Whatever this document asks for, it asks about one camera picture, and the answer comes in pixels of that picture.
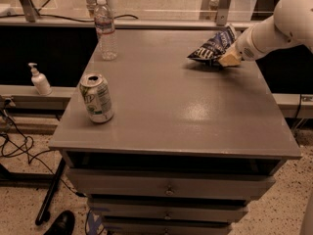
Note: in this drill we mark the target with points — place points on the top drawer knob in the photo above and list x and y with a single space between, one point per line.
169 191

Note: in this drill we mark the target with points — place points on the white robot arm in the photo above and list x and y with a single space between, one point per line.
287 209

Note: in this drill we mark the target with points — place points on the middle drawer knob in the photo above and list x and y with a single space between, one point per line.
167 216

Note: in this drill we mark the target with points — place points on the metal frame rail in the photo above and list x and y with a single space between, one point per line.
139 13

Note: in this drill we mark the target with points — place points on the black shoe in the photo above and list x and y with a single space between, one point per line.
63 224

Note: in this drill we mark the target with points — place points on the green 7up can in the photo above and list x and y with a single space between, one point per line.
95 92

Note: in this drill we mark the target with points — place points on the drawer knob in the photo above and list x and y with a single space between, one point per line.
169 191
167 216

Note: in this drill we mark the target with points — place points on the grey drawer cabinet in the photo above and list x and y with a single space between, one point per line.
217 137

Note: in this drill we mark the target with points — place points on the clear plastic water bottle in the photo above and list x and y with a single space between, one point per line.
105 29

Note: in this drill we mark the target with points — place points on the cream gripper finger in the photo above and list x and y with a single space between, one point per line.
230 58

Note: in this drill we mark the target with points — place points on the white pump dispenser bottle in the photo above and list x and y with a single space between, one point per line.
40 81

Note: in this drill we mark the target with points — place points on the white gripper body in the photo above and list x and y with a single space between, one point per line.
245 50

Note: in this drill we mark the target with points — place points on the blue chip bag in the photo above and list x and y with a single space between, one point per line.
216 46

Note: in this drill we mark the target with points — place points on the black metal stand leg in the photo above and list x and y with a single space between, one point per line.
44 214

